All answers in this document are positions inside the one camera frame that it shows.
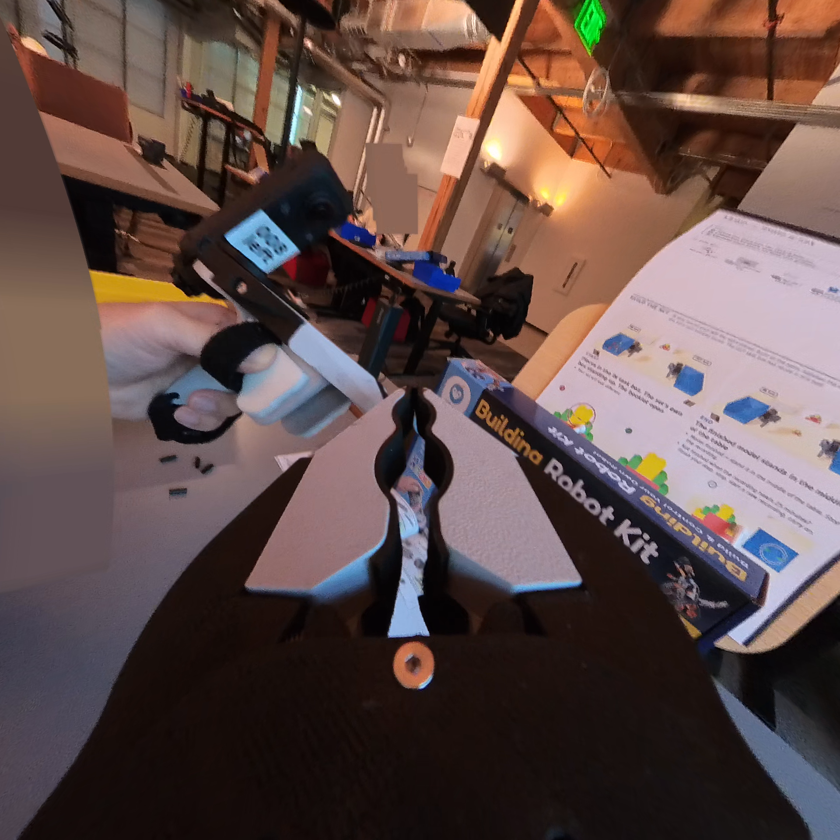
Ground grey desk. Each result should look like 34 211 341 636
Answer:
0 394 840 840

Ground printed instruction sheet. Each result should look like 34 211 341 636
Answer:
535 209 840 647

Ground open instruction booklet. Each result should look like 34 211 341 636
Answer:
274 449 435 639

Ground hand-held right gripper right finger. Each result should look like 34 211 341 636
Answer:
420 387 584 636

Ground red bag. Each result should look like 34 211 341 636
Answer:
282 252 329 290

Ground black bag on chair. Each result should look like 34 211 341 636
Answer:
436 266 536 345

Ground yellow storage bin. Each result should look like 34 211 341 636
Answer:
88 269 229 309

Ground green exit sign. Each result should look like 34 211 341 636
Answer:
573 0 608 56

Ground white wall notice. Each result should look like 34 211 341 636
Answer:
440 115 481 177

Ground wooden post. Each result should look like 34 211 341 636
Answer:
416 0 542 253

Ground robot kit box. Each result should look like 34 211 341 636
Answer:
400 357 770 652

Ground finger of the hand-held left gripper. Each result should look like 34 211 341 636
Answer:
287 320 387 416

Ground elevator door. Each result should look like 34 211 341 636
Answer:
462 180 529 296

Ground person's left hand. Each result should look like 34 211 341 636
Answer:
98 302 280 431

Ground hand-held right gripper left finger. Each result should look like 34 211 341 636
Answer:
245 387 417 636

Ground black monitor stand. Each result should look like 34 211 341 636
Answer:
357 303 408 378

